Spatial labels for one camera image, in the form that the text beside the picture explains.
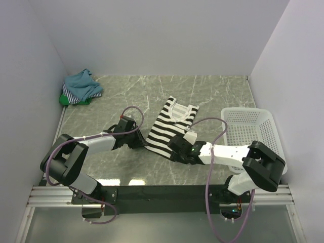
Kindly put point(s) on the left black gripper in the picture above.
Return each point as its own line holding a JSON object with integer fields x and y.
{"x": 140, "y": 141}

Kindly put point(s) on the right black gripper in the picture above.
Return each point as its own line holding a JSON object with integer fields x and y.
{"x": 174, "y": 156}

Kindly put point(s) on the black white striped tank top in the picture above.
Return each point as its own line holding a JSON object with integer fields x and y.
{"x": 172, "y": 120}

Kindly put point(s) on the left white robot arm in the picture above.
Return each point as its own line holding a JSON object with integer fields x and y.
{"x": 66, "y": 157}

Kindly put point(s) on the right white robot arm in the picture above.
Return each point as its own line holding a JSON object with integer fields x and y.
{"x": 261, "y": 167}

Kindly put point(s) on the blue striped folded tank top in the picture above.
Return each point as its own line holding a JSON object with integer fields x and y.
{"x": 66, "y": 92}

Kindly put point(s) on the teal folded tank top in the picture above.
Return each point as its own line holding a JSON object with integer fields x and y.
{"x": 82, "y": 85}

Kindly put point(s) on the green folded tank top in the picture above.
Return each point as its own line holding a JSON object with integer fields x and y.
{"x": 72, "y": 100}

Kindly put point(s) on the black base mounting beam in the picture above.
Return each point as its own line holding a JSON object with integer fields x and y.
{"x": 161, "y": 199}

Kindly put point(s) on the white plastic mesh basket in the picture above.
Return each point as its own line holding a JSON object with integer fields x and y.
{"x": 246, "y": 125}

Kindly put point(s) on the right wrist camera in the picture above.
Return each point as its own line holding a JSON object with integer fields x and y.
{"x": 190, "y": 136}

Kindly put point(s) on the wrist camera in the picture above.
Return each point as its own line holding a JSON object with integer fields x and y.
{"x": 190, "y": 136}
{"x": 126, "y": 117}

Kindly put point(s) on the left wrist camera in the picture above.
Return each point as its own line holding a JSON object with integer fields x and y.
{"x": 126, "y": 117}

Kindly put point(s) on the aluminium rail frame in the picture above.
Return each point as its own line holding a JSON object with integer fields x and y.
{"x": 268, "y": 217}

